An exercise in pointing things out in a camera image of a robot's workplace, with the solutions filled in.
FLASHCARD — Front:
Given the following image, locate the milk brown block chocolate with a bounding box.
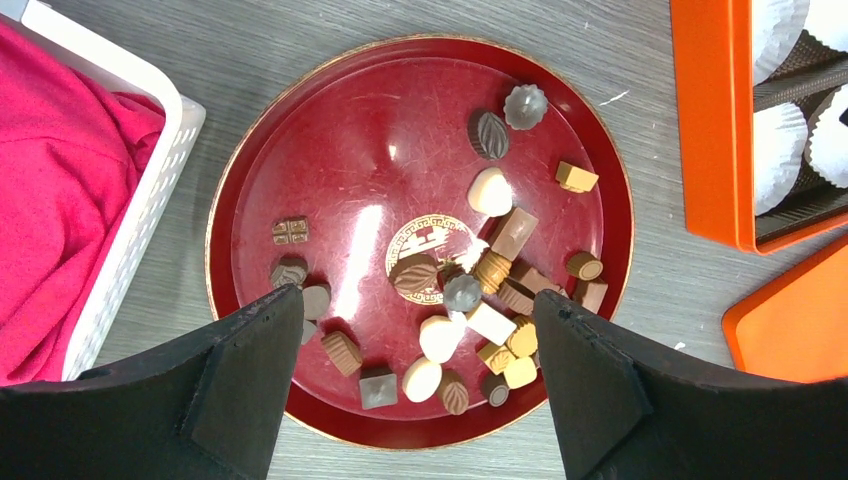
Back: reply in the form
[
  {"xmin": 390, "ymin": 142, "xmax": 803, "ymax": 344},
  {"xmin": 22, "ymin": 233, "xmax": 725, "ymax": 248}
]
[{"xmin": 573, "ymin": 277, "xmax": 609, "ymax": 314}]

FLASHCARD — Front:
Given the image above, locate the caramel block chocolate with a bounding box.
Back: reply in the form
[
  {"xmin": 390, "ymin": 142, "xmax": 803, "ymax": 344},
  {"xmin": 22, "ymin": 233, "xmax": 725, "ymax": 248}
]
[{"xmin": 555, "ymin": 162, "xmax": 599, "ymax": 193}]

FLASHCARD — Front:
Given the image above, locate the orange box lid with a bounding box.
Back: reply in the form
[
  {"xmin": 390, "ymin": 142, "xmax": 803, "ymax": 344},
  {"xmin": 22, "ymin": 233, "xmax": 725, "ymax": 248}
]
[{"xmin": 722, "ymin": 236, "xmax": 847, "ymax": 383}]

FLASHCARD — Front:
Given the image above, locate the white rectangular chocolate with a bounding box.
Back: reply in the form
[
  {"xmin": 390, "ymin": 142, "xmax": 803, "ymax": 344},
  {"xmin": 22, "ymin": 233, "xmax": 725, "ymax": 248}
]
[{"xmin": 466, "ymin": 302, "xmax": 517, "ymax": 346}]

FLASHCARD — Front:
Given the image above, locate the dark crown chocolate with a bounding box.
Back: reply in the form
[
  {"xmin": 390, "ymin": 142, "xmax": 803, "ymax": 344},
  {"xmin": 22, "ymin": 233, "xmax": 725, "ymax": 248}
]
[{"xmin": 269, "ymin": 257, "xmax": 309, "ymax": 289}]

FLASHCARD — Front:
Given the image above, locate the small brown leaf chocolate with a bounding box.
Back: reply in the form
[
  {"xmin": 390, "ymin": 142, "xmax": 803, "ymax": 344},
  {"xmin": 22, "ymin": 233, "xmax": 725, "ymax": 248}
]
[{"xmin": 436, "ymin": 370, "xmax": 470, "ymax": 415}]

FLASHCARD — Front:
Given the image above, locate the caramel barrel chocolate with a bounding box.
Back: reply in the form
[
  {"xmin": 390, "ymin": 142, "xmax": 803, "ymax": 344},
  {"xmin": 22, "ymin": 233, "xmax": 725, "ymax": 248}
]
[{"xmin": 472, "ymin": 250, "xmax": 512, "ymax": 295}]

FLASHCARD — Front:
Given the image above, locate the caramel rounded square chocolate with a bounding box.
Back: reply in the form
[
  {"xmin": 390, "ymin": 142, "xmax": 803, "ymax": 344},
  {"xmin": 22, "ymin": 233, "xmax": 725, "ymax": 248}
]
[{"xmin": 502, "ymin": 357, "xmax": 538, "ymax": 390}]

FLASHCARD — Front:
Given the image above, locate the caramel leaf square chocolate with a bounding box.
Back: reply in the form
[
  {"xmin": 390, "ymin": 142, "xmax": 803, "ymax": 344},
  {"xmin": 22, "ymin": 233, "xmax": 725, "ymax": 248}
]
[{"xmin": 477, "ymin": 342, "xmax": 517, "ymax": 375}]

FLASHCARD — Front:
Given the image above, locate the white paper cup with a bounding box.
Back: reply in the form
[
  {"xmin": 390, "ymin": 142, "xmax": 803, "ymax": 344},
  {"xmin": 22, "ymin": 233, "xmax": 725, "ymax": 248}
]
[
  {"xmin": 753, "ymin": 102, "xmax": 808, "ymax": 216},
  {"xmin": 804, "ymin": 85, "xmax": 847, "ymax": 188},
  {"xmin": 804, "ymin": 0, "xmax": 847, "ymax": 52},
  {"xmin": 751, "ymin": 0, "xmax": 810, "ymax": 86}
]

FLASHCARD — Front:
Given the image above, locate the caramel fluted chocolate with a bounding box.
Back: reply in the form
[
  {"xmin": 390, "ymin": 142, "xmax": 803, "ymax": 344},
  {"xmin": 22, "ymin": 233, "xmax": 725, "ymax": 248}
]
[{"xmin": 505, "ymin": 315, "xmax": 538, "ymax": 358}]

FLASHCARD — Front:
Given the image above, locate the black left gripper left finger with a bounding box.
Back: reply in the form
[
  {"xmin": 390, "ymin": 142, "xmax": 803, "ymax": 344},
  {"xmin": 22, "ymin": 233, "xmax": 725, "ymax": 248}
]
[{"xmin": 1, "ymin": 287, "xmax": 304, "ymax": 479}]

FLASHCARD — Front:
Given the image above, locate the small grey square chocolate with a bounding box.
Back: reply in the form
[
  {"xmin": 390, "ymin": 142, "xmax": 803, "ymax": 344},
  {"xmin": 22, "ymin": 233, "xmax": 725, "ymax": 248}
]
[{"xmin": 301, "ymin": 319, "xmax": 317, "ymax": 345}]

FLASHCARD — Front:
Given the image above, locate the caramel cylinder chocolate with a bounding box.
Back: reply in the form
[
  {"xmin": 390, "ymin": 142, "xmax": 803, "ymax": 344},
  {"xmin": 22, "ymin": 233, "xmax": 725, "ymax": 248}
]
[{"xmin": 565, "ymin": 251, "xmax": 604, "ymax": 281}]

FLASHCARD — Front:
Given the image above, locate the dark square pyramid chocolate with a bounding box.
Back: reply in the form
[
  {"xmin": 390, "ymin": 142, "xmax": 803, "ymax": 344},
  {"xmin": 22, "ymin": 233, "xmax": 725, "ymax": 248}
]
[{"xmin": 359, "ymin": 368, "xmax": 398, "ymax": 410}]

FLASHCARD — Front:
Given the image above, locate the white plastic basket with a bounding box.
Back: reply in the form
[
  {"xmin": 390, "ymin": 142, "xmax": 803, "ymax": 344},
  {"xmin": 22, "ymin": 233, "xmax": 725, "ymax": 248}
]
[{"xmin": 1, "ymin": 1, "xmax": 206, "ymax": 381}]

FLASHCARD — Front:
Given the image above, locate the pink cloth in basket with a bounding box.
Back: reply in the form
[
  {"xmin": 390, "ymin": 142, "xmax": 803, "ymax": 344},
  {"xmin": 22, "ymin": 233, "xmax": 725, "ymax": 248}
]
[{"xmin": 1, "ymin": 25, "xmax": 165, "ymax": 386}]

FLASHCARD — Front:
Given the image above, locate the brown ridged chocolate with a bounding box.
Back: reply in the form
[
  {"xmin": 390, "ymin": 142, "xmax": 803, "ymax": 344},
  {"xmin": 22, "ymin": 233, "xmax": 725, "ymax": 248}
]
[{"xmin": 321, "ymin": 331, "xmax": 363, "ymax": 377}]

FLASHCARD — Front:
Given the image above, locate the dark leaf chocolate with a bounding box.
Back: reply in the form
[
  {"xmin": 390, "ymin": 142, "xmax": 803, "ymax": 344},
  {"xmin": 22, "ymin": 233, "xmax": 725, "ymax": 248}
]
[{"xmin": 467, "ymin": 109, "xmax": 510, "ymax": 160}]

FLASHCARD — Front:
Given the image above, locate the white rounded chocolate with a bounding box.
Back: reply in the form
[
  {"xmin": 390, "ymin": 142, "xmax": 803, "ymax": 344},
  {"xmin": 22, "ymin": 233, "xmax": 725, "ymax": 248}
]
[{"xmin": 419, "ymin": 315, "xmax": 466, "ymax": 364}]

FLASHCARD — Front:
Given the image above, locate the round red plate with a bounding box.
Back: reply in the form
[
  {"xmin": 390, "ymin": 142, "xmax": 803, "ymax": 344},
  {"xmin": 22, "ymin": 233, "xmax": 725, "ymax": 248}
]
[{"xmin": 204, "ymin": 34, "xmax": 635, "ymax": 452}]

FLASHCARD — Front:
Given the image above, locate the white oval chocolate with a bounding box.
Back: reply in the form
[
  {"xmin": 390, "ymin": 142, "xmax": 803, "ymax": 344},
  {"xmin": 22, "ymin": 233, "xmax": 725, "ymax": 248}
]
[{"xmin": 402, "ymin": 357, "xmax": 443, "ymax": 403}]

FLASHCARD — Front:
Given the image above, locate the milk brown bar chocolate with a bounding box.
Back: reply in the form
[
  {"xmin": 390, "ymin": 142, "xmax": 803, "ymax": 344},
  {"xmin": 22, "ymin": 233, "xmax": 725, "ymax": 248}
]
[{"xmin": 488, "ymin": 207, "xmax": 539, "ymax": 261}]

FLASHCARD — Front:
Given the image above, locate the small dark round chocolate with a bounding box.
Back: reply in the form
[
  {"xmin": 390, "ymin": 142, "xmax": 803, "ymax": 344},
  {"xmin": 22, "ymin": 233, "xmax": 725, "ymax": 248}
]
[{"xmin": 481, "ymin": 373, "xmax": 510, "ymax": 407}]

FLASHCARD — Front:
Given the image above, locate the white heart chocolate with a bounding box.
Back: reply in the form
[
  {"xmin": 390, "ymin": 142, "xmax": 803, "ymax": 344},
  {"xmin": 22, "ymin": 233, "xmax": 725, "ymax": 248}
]
[{"xmin": 467, "ymin": 167, "xmax": 513, "ymax": 217}]

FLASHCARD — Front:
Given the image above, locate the gold square grid chocolate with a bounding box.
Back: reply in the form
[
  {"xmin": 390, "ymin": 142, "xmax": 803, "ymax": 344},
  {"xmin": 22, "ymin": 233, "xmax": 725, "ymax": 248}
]
[{"xmin": 271, "ymin": 216, "xmax": 310, "ymax": 245}]

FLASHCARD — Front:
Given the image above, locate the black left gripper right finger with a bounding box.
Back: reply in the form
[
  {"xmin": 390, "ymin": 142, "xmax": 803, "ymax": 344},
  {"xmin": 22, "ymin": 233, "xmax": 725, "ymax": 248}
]
[{"xmin": 533, "ymin": 290, "xmax": 847, "ymax": 479}]

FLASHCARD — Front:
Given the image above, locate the orange chocolate box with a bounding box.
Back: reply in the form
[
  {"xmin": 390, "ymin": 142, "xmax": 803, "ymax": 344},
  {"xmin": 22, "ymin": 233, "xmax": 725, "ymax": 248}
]
[{"xmin": 670, "ymin": 1, "xmax": 847, "ymax": 255}]

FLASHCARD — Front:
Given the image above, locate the grey flower chocolate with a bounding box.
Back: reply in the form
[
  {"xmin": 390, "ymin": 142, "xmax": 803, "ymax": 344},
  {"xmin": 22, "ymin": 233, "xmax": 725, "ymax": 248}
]
[
  {"xmin": 443, "ymin": 273, "xmax": 483, "ymax": 313},
  {"xmin": 503, "ymin": 84, "xmax": 548, "ymax": 130}
]

